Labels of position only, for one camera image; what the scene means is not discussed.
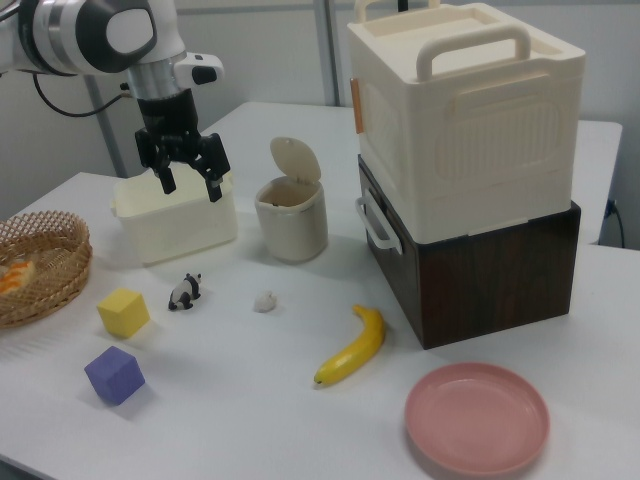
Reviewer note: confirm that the yellow toy banana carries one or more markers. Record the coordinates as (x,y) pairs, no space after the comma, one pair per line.
(357,350)

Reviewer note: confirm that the black and white panda figurine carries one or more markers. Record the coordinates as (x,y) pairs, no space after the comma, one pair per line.
(184,292)

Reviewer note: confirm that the white crumpled paper ball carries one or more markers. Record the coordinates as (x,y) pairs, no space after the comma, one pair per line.
(264,302)

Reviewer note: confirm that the cream open plastic storage box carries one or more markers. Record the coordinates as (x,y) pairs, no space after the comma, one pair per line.
(175,230)

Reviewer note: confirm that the thin grey metal post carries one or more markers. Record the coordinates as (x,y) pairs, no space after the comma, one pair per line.
(111,145)

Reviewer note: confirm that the yellow foam cube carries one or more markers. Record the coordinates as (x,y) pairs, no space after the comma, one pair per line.
(122,315)

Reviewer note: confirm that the black camera stand pole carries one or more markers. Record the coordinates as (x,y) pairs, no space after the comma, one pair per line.
(403,4)

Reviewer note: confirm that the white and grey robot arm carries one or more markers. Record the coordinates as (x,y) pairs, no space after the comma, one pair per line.
(80,35)

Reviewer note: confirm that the pink plastic plate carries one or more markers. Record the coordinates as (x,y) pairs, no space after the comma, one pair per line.
(475,420)

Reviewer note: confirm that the orange-topped toy bread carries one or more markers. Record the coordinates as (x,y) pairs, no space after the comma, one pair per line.
(15,277)

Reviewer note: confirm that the woven wicker basket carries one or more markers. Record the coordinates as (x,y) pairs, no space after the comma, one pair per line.
(55,290)

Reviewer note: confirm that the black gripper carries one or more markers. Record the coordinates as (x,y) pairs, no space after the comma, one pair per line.
(167,117)

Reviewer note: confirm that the dark brown drawer box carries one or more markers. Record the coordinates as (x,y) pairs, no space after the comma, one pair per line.
(490,285)

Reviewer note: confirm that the small beige lidded trash can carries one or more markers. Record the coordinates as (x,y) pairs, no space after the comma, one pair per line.
(292,235)

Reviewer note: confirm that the purple foam cube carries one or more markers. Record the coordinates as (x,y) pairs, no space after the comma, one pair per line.
(114,377)

